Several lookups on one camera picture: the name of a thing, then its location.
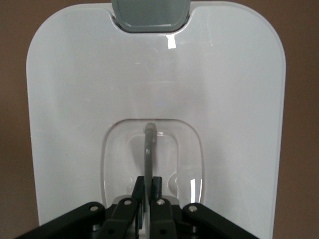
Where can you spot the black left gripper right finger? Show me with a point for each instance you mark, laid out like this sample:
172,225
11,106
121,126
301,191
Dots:
164,219

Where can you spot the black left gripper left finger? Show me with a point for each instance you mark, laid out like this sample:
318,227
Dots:
124,219

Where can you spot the white plastic box lid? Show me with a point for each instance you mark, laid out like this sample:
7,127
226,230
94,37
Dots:
99,87

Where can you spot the grey lid latch clip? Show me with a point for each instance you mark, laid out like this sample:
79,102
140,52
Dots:
149,15

